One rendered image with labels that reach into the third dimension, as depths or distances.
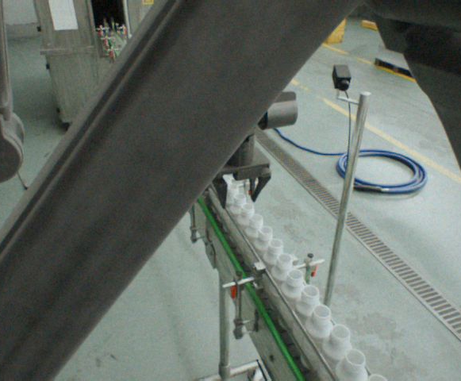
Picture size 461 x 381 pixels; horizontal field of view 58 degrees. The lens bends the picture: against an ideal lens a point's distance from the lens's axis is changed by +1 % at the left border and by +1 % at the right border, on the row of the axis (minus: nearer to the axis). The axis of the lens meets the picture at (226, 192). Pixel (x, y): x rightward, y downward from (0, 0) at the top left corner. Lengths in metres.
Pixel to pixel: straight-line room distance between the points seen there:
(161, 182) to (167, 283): 2.48
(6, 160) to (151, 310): 1.96
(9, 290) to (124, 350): 2.18
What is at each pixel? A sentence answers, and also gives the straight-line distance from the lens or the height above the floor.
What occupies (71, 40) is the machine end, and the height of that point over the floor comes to 0.96.
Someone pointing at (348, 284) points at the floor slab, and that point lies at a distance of 2.71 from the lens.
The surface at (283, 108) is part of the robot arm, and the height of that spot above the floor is 1.59.
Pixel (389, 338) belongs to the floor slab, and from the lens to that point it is 2.50.
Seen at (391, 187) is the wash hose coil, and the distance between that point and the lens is 3.74.
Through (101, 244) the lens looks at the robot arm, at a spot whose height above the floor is 1.73.
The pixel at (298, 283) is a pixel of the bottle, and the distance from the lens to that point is 0.98.
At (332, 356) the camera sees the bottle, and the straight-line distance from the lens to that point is 0.91.
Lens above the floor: 1.83
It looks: 32 degrees down
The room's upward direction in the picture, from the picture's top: straight up
